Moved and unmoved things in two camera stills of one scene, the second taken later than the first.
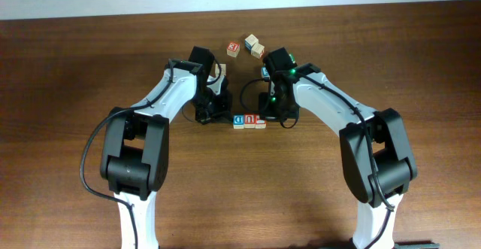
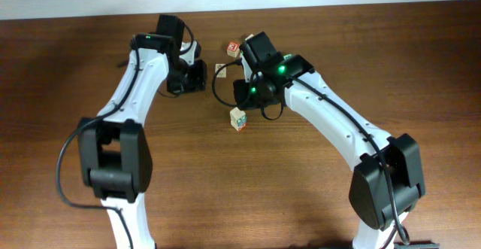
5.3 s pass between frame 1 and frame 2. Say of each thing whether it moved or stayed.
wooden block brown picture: stayed
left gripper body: moved
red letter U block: moved
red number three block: stayed
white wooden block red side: moved
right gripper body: moved
